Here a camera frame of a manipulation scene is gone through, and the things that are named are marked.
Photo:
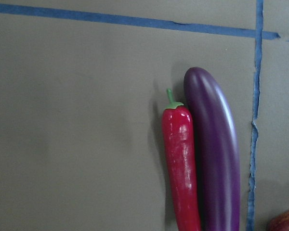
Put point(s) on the purple eggplant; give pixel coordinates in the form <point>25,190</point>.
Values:
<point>217,152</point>

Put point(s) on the red chili pepper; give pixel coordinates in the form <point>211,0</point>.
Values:
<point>179,146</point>

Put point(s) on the red yellow apple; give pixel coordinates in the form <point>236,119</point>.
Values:
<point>279,223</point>

